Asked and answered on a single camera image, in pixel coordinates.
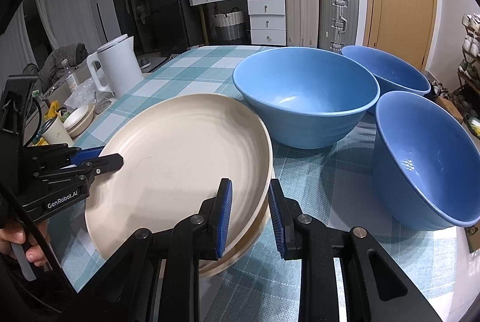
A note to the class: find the white curtain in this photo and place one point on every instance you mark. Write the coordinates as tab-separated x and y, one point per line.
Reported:
75	14

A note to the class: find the woven basket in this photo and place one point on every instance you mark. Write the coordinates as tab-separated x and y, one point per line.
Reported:
228	27

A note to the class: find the dark jacket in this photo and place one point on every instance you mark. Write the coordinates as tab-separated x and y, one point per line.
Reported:
63	57

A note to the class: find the blue bowl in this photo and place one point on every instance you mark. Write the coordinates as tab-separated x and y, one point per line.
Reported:
300	81
431	164
393	70

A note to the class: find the wooden shoe rack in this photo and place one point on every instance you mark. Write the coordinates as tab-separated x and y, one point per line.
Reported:
463	81

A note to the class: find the beige suitcase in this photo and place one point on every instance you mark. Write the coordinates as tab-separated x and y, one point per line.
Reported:
300	14

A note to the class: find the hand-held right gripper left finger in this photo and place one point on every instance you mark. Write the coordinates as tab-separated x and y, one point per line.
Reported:
224	220

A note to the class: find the clear water bottle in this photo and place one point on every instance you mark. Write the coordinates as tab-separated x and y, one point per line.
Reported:
69	80

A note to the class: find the wooden door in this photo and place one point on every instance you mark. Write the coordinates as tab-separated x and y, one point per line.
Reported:
405	6

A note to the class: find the silver suitcase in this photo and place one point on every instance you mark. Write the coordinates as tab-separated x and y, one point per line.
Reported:
330	21

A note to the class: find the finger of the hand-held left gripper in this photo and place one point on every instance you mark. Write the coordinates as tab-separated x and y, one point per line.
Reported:
88	153
107	164

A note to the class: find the white drawer cabinet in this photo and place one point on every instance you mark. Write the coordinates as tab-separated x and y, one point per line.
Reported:
275	23

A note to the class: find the clear plastic bag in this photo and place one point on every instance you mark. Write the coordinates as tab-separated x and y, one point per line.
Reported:
82	93

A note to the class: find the white paper cup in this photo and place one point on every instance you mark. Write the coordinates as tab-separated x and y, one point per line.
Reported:
56	134

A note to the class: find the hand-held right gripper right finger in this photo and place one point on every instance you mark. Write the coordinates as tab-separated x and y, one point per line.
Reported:
277	217

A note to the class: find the cream plate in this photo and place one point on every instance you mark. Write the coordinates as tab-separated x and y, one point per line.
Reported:
225	267
252	237
180	164

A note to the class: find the white electric kettle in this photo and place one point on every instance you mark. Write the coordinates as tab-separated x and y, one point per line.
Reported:
120	66

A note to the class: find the cream lidded bowl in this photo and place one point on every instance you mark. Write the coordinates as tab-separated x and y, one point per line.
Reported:
78	117

